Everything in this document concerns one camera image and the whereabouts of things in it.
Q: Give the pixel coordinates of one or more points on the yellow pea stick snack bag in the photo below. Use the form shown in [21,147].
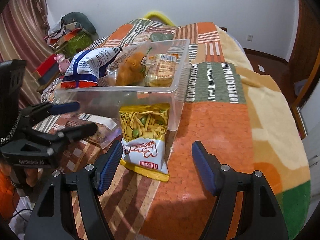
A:
[145,139]

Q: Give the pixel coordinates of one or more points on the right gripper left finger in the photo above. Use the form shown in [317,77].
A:
[53,217]

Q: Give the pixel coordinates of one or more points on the yellow bed footboard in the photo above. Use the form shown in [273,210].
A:
[160,16]

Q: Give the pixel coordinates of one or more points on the yellow cake block pack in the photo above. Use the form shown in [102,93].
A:
[161,70]

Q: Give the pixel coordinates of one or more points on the green patterned box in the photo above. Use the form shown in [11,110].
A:
[76,44]

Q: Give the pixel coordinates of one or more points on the left hand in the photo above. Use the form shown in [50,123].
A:
[23,177]

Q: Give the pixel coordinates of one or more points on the blue white chip bag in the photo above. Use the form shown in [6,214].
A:
[88,66]

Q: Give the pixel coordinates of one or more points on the clear bag orange pastries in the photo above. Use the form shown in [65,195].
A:
[129,67]

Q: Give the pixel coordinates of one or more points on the beige fleece blanket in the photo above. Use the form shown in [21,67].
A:
[278,150]

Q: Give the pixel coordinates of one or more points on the pink rabbit plush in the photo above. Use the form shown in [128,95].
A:
[63,62]

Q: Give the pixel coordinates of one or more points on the striped red curtain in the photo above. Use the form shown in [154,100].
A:
[24,25]

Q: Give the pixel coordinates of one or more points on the clear plastic storage bin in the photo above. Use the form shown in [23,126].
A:
[106,101]

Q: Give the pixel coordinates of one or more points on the patchwork orange green quilt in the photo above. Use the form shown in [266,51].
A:
[218,111]

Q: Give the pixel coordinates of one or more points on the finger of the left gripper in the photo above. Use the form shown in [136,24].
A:
[39,112]
[69,134]

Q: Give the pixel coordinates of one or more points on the red shoe box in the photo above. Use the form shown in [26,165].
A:
[47,70]

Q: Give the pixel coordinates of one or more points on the clear bag brown bread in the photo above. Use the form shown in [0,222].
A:
[108,129]

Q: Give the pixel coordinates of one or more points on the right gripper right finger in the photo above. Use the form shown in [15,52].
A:
[261,216]

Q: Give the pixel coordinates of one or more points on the brown wooden door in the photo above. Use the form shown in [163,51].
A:
[304,60]

